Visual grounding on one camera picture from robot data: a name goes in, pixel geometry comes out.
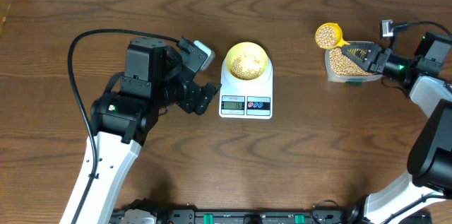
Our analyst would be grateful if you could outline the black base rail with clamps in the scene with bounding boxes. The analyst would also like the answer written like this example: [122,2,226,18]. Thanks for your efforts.
[108,199,347,224]

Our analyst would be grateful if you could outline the soybeans in yellow bowl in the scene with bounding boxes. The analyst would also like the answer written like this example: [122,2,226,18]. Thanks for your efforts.
[230,54,265,81]

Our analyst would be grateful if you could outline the yellow bowl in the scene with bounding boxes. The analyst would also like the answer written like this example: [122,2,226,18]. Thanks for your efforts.
[225,42,268,81]

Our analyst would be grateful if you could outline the white digital kitchen scale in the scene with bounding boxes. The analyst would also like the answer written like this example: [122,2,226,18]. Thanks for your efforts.
[218,56,273,119]

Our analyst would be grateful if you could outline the soybeans in container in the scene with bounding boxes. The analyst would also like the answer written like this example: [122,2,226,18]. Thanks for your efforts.
[329,48,372,76]

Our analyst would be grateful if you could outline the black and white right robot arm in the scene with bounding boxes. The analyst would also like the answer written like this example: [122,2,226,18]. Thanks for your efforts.
[342,32,451,223]

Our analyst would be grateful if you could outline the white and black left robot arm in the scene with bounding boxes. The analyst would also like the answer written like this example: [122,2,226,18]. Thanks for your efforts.
[61,37,221,223]

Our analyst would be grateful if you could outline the yellow measuring scoop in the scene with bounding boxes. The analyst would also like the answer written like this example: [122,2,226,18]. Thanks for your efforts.
[315,23,349,49]

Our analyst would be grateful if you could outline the clear plastic container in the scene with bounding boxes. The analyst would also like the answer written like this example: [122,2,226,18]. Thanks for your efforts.
[325,48,382,83]

